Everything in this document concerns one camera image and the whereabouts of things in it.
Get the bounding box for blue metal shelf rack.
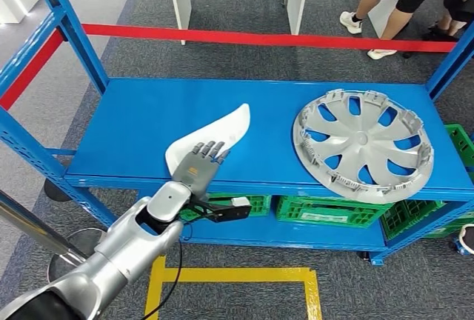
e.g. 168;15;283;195
0;0;474;266

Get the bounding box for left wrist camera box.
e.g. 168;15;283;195
180;196;253;224

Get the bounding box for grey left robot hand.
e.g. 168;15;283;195
171;141;231;200

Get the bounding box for green plastic crate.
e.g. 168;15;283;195
275;196;391;230
423;124;474;239
380;201;447;241
180;192;272;223

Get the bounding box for white curved body panel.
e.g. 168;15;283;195
165;103;251;177

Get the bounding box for white rounded object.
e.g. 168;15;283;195
458;224;474;256

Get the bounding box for silver plastic hubcap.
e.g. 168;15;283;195
292;89;435;205

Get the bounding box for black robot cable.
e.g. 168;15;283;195
140;224;193;320

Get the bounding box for black round base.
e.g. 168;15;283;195
44;179;72;204

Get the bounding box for chrome stanchion with round base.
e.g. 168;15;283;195
0;189;108;284

